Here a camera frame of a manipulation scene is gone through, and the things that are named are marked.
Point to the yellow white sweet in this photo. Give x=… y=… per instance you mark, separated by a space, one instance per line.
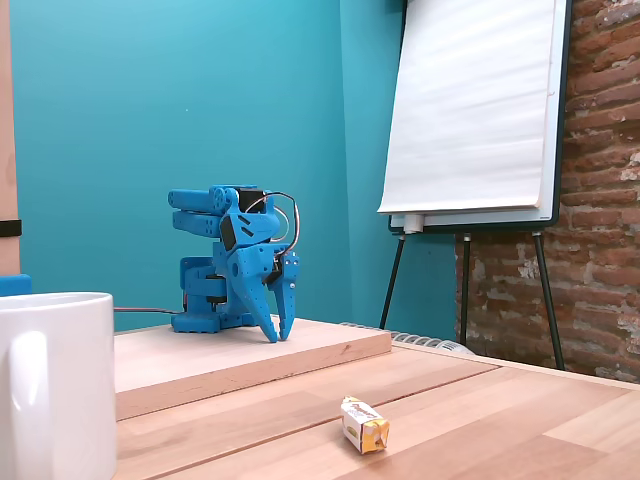
x=357 y=420

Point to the white marker pen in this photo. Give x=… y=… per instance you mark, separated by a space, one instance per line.
x=414 y=224

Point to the light wooden base board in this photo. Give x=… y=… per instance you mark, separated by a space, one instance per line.
x=200 y=360

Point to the white ceramic mug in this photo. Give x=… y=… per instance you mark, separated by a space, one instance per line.
x=50 y=375

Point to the blue printed mount block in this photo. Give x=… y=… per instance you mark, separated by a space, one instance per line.
x=15 y=285

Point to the flipchart easel with dark frame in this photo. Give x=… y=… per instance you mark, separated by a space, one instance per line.
x=560 y=150

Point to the wooden post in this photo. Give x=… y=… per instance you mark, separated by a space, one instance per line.
x=6 y=125

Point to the white flipchart paper pad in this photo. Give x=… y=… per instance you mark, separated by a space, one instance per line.
x=465 y=110

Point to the white radiator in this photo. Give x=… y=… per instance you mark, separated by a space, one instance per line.
x=440 y=345

